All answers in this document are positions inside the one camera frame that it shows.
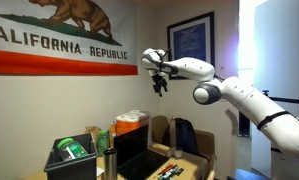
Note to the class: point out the white paper sheet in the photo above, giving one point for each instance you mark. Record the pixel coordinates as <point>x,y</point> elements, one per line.
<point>100,171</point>

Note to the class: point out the steel tumbler cup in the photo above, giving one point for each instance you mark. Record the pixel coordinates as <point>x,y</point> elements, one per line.
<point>110,165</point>

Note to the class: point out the dark backpack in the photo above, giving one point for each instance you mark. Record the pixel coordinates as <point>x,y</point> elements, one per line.
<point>187,136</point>

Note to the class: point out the black laptop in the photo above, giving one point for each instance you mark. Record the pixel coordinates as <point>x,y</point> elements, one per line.
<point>139,160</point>

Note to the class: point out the paper towel rolls pack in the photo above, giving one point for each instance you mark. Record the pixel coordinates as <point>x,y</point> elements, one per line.
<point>132,121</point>

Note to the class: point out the grey plastic bin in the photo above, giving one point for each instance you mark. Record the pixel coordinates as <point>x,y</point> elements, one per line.
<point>72,170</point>

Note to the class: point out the green bottle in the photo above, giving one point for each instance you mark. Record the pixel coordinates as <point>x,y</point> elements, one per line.
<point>103,141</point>

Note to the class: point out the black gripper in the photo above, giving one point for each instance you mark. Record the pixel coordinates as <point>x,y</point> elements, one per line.
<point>158,80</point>

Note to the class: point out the framed blue poster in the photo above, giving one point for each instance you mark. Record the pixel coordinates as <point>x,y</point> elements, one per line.
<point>191,41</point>

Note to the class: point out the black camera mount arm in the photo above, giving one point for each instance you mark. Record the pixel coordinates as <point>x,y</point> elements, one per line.
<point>285,99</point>

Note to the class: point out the coloured marker pens pack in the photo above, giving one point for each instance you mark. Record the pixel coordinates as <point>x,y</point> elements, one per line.
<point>169,170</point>

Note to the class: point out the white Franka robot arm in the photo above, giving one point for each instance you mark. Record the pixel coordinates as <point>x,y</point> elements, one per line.
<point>249,103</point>

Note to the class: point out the brown paper bag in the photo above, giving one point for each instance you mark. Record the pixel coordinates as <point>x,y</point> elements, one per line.
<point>93,131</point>

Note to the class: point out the green lid plastic jar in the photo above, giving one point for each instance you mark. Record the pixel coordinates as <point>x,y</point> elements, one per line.
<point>72,149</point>

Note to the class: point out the California Republic flag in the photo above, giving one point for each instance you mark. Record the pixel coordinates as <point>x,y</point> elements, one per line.
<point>55,36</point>

